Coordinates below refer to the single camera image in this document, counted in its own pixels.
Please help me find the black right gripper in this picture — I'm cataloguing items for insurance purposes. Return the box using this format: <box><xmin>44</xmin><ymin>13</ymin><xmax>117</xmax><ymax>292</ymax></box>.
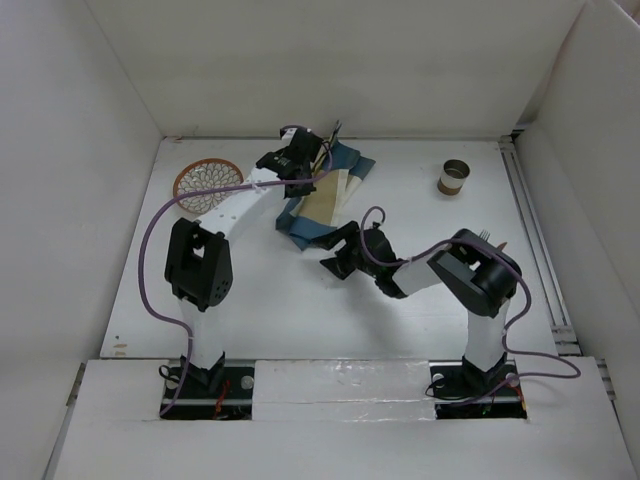
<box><xmin>312</xmin><ymin>219</ymin><xmax>380</xmax><ymax>278</ymax></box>

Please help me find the blue beige checked placemat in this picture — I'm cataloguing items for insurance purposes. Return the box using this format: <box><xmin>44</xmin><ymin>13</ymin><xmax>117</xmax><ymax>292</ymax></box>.
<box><xmin>275</xmin><ymin>121</ymin><xmax>376</xmax><ymax>250</ymax></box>

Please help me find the floral orange rimmed plate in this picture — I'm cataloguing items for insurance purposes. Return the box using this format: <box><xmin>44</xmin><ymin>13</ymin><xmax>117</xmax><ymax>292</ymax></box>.
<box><xmin>173</xmin><ymin>158</ymin><xmax>244</xmax><ymax>215</ymax></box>

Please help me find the white cup brown base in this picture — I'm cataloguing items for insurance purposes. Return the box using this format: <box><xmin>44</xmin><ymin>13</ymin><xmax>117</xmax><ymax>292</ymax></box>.
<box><xmin>437</xmin><ymin>159</ymin><xmax>471</xmax><ymax>196</ymax></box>

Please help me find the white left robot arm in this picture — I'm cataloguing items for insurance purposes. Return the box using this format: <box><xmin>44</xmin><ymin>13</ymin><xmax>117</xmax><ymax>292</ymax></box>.
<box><xmin>165</xmin><ymin>128</ymin><xmax>332</xmax><ymax>397</ymax></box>

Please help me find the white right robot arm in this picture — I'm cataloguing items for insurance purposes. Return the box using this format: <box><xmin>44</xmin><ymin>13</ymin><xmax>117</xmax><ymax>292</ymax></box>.
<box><xmin>312</xmin><ymin>221</ymin><xmax>522</xmax><ymax>400</ymax></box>

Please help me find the white foam front block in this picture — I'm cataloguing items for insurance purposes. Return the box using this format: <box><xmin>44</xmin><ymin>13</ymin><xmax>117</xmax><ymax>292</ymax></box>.
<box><xmin>252</xmin><ymin>360</ymin><xmax>435</xmax><ymax>423</ymax></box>

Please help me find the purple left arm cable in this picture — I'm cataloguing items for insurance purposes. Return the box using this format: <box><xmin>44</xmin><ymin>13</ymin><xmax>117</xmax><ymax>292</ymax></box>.
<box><xmin>138</xmin><ymin>124</ymin><xmax>335</xmax><ymax>416</ymax></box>

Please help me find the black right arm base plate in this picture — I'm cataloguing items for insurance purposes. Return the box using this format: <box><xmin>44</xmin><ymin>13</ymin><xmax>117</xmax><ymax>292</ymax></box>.
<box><xmin>425</xmin><ymin>362</ymin><xmax>528</xmax><ymax>420</ymax></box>

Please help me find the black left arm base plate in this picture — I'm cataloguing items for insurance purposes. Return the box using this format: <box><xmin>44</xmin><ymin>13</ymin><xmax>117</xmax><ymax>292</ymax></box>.
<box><xmin>158</xmin><ymin>356</ymin><xmax>255</xmax><ymax>421</ymax></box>

